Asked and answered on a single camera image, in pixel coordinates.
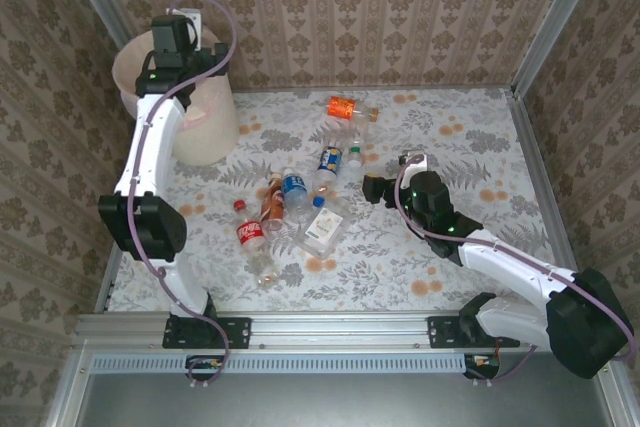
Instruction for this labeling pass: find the blue yellow label bottle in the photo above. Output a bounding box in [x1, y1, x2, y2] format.
[313, 145, 345, 197]

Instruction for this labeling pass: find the clear unlabelled plastic bottle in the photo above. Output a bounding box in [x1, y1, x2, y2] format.
[322, 120, 370, 149]

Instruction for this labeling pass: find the square bottle white green label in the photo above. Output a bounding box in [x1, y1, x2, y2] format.
[298, 201, 352, 262]

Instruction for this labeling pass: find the orange label clear bottle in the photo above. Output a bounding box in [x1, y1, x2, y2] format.
[327, 95, 380, 123]

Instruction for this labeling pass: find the blue label water bottle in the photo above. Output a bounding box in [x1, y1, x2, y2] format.
[281, 168, 314, 224]

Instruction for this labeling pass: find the brown label drink bottle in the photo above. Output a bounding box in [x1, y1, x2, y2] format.
[259, 171, 287, 232]

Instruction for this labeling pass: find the red label cola bottle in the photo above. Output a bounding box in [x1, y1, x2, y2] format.
[232, 199, 280, 289]

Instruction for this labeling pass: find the pink plastic bin liner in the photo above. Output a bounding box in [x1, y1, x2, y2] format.
[112, 29, 226, 129]

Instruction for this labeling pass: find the beige round waste bin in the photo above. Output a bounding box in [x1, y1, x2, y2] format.
[112, 29, 240, 167]

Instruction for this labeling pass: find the grey sheet metal panel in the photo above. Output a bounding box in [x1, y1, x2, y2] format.
[47, 346, 631, 427]

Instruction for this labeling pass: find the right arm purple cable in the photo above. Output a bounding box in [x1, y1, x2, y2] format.
[393, 156, 632, 386]

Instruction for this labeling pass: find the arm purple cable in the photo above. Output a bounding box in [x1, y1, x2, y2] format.
[127, 0, 237, 389]
[393, 156, 632, 386]

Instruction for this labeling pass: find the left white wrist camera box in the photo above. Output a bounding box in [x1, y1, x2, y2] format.
[175, 6, 203, 52]

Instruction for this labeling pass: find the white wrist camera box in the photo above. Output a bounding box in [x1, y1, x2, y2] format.
[175, 6, 203, 52]
[398, 149, 431, 174]

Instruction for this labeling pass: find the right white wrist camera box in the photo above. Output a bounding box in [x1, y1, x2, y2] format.
[398, 149, 431, 174]

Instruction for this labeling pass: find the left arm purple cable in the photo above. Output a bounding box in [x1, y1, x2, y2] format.
[127, 0, 237, 389]

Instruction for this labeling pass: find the aluminium table side rail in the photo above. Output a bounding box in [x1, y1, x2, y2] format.
[503, 88, 594, 312]

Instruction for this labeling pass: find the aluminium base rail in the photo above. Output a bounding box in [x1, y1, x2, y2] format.
[72, 310, 611, 351]

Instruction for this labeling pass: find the grey slotted cable duct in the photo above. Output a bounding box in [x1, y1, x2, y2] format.
[89, 351, 469, 375]

